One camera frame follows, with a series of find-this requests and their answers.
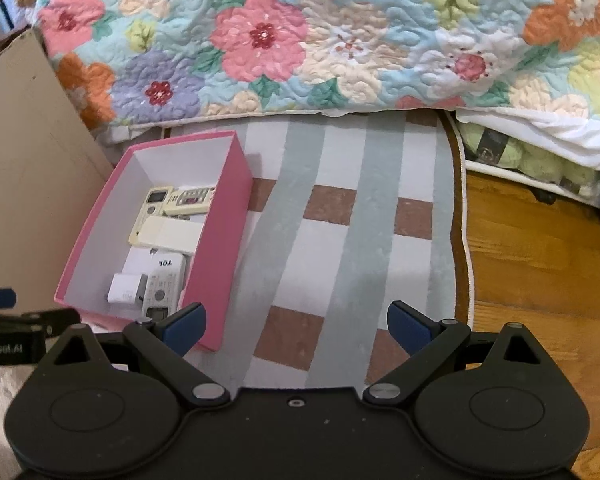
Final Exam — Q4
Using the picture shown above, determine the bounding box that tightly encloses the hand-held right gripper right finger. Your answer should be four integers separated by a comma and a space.
362, 301, 556, 407

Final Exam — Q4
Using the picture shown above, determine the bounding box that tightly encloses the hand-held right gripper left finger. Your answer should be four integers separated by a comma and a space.
35, 302, 231, 407

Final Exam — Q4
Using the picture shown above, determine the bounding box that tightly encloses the small white remote control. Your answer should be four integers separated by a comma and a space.
139, 252, 187, 322

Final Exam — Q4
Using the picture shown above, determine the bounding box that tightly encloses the white charger cube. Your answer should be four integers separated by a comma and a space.
106, 273, 149, 307

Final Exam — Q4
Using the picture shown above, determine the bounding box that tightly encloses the white power bank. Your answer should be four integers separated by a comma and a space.
139, 216, 207, 253

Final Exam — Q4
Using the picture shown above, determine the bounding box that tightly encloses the pink cardboard box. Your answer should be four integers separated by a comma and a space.
54, 130, 254, 353

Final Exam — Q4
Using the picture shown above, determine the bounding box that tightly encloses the cream remote control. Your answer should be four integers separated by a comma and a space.
128, 186, 174, 247

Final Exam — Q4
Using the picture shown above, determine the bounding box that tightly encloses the white remote with red panel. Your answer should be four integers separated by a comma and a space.
161, 186, 217, 217

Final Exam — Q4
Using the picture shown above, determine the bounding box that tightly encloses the striped rug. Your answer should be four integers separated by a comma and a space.
87, 110, 476, 391

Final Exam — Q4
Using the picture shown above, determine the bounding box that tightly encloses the beige cardboard panel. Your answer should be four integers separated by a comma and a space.
0, 27, 115, 318

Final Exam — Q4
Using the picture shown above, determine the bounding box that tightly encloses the white scalloped cloth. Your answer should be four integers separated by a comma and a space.
97, 120, 168, 147

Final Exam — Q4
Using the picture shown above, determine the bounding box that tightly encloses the white bed sheet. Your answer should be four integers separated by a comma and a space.
455, 105, 600, 171

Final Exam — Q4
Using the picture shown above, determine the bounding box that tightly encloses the floral quilt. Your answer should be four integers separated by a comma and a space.
7, 0, 600, 133

